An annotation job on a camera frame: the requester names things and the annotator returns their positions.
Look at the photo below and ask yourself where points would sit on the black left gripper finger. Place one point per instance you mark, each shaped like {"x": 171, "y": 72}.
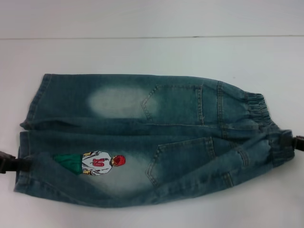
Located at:
{"x": 6, "y": 154}
{"x": 22, "y": 164}

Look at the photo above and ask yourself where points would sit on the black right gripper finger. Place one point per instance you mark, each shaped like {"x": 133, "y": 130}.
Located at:
{"x": 287, "y": 142}

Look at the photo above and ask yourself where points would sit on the blue denim shorts with print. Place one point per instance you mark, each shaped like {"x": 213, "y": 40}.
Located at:
{"x": 166, "y": 123}

